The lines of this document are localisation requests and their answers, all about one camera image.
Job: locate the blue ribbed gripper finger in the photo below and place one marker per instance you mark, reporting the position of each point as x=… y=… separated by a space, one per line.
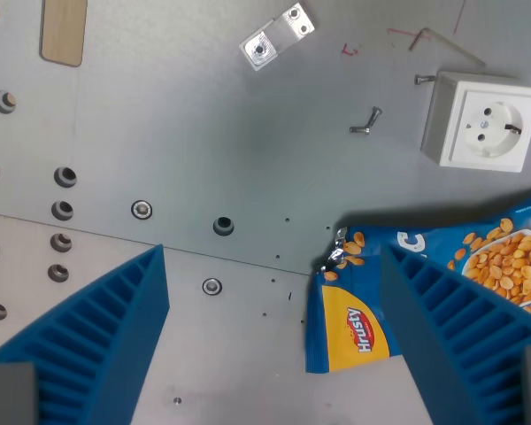
x=447 y=327
x=102 y=327

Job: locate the blue Hrusty peanut bag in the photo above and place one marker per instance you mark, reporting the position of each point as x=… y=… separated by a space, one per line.
x=349 y=310

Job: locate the silver table bolt head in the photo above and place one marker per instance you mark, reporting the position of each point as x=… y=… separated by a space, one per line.
x=141 y=209
x=212 y=286

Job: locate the small metal screw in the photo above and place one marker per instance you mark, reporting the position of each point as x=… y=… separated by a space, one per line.
x=424 y=79
x=359 y=130
x=374 y=117

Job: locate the metal allen key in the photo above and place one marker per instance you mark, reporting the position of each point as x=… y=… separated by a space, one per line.
x=451 y=43

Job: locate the wooden inlay panel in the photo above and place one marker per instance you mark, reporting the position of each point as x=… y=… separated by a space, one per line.
x=63 y=28

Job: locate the white electrical wall socket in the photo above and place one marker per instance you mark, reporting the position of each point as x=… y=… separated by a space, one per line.
x=491 y=124

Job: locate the bent metal bracket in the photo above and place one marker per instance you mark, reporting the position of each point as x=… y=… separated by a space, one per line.
x=274 y=37

